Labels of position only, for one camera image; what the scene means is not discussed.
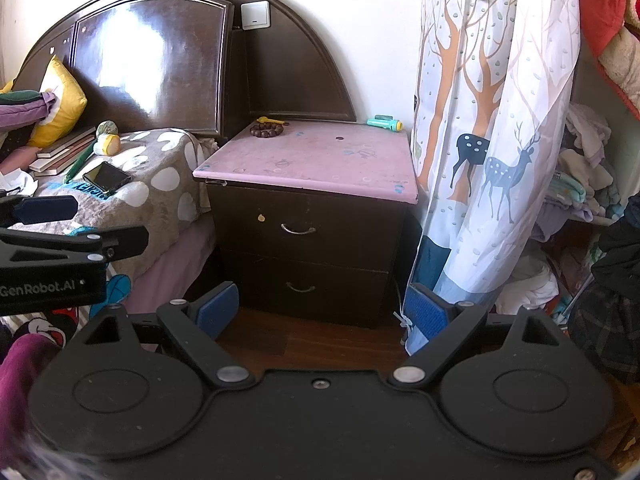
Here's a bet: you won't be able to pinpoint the dark wooden headboard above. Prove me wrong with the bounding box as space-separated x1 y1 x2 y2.
12 0 358 143

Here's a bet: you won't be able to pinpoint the dark wooden drawer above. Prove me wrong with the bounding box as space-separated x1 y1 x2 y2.
220 249 392 329
206 184 407 272

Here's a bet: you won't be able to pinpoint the red blanket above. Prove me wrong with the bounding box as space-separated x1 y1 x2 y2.
574 0 640 122

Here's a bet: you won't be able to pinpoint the stack of books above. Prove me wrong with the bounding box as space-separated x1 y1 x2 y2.
27 142 98 177

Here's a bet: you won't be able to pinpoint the pink nightstand top cover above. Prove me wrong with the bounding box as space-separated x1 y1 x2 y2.
192 119 420 205

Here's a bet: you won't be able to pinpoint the brown bead bracelet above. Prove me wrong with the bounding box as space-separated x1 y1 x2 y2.
249 122 286 139

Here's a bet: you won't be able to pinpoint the purple and green folded clothes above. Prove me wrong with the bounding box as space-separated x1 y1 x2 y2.
0 89 57 135

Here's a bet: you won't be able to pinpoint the maroon garment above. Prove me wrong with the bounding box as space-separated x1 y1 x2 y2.
0 332 62 413

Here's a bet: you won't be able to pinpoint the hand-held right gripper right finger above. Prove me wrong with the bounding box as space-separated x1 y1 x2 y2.
389 284 568 389

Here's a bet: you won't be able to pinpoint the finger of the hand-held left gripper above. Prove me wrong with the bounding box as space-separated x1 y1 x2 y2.
0 194 80 228
0 225 151 273

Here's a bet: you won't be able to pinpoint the thin book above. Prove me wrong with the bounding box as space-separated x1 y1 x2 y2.
37 126 97 158

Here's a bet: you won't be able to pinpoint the white cloth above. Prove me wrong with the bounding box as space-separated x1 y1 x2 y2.
0 169 39 197

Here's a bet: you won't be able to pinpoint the pile of pale clothes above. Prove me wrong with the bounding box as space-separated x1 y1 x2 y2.
497 102 627 313

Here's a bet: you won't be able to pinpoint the black smartphone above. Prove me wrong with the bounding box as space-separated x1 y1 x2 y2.
82 161 132 195

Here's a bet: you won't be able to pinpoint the white deer print curtain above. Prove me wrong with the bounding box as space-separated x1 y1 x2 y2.
409 0 584 357

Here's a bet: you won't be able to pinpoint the cartoon printed blanket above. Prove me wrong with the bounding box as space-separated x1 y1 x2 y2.
0 270 132 356

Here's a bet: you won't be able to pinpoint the yellow pillow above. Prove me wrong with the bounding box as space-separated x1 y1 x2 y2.
0 55 88 148

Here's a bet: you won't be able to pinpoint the dark wooden nightstand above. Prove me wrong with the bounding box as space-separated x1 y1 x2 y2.
192 119 421 331

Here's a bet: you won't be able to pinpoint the dark plaid cloth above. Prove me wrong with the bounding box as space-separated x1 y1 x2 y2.
566 207 640 387

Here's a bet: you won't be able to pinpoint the green stick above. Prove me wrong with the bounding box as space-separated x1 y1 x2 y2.
63 139 101 184

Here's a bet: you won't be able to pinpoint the brown white-spotted blanket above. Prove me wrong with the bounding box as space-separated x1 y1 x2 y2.
30 127 221 281

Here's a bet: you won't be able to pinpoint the yellow green plush toy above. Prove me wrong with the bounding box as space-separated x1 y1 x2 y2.
95 120 122 156

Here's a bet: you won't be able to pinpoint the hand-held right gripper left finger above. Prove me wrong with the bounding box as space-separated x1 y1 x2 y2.
70 281 256 391

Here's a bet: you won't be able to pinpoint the white wall switch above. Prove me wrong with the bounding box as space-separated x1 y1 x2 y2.
240 1 272 30

